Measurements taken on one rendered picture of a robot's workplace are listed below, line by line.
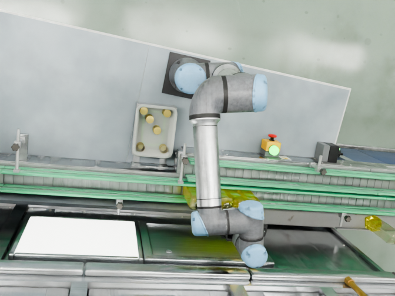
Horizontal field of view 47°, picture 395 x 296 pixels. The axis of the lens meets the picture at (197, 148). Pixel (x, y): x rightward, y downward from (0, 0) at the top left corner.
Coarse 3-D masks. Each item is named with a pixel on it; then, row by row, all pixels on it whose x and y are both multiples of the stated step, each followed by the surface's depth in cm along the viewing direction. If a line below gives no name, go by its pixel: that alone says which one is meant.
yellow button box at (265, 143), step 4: (264, 140) 208; (268, 140) 207; (272, 140) 207; (276, 140) 210; (264, 144) 207; (268, 144) 204; (272, 144) 205; (276, 144) 205; (280, 144) 206; (264, 148) 207; (268, 148) 205; (260, 152) 211; (264, 152) 206; (268, 152) 205; (272, 156) 206; (276, 156) 206
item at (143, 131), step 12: (156, 108) 190; (168, 108) 191; (144, 120) 197; (156, 120) 198; (168, 120) 199; (144, 132) 198; (168, 132) 200; (144, 144) 200; (156, 144) 201; (168, 144) 199; (144, 156) 194; (156, 156) 194; (168, 156) 195
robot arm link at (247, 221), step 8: (248, 200) 139; (240, 208) 136; (248, 208) 134; (256, 208) 134; (232, 216) 135; (240, 216) 135; (248, 216) 134; (256, 216) 134; (232, 224) 134; (240, 224) 134; (248, 224) 134; (256, 224) 135; (232, 232) 135; (240, 232) 136; (248, 232) 135; (256, 232) 135; (248, 240) 136; (256, 240) 136
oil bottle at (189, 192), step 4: (184, 188) 192; (188, 188) 186; (192, 188) 187; (184, 192) 191; (188, 192) 183; (192, 192) 182; (184, 196) 191; (188, 196) 182; (192, 196) 177; (188, 200) 181; (192, 200) 176; (196, 200) 176; (188, 204) 181; (192, 204) 176; (192, 208) 177
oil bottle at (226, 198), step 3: (222, 189) 191; (222, 192) 187; (225, 192) 187; (222, 195) 183; (225, 195) 183; (228, 195) 184; (222, 198) 179; (225, 198) 180; (228, 198) 180; (231, 198) 181; (222, 201) 178; (225, 201) 178; (228, 201) 178; (231, 201) 179; (222, 204) 178; (231, 204) 179; (222, 207) 178
